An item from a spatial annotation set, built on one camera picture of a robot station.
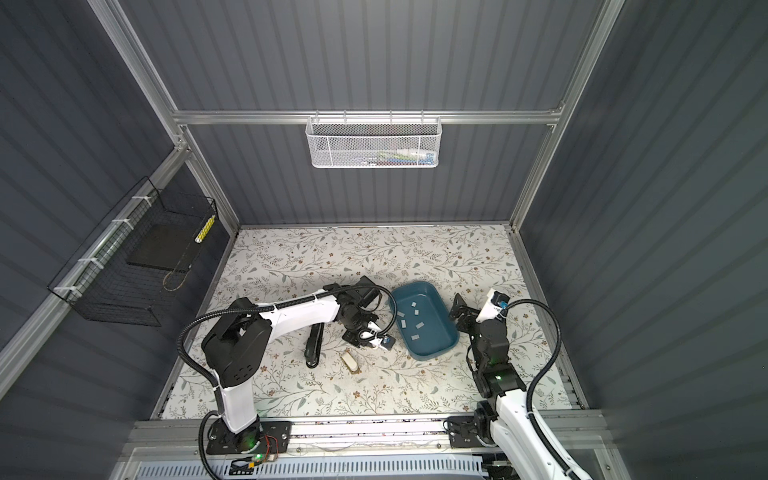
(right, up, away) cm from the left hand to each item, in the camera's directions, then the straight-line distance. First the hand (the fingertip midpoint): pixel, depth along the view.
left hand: (374, 333), depth 90 cm
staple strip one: (+12, +8, +7) cm, 16 cm away
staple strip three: (+9, +3, +2) cm, 10 cm away
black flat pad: (-54, +26, -12) cm, 61 cm away
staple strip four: (+14, +2, +3) cm, 15 cm away
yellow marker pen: (-47, +29, -10) cm, 56 cm away
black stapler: (-17, -2, -5) cm, 18 cm away
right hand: (+28, +11, -9) cm, 32 cm away
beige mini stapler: (-6, -6, -7) cm, 11 cm away
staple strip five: (+13, -1, +1) cm, 13 cm away
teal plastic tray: (+16, +2, +3) cm, 16 cm away
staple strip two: (+13, +5, +6) cm, 16 cm away
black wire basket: (-59, +21, -17) cm, 64 cm away
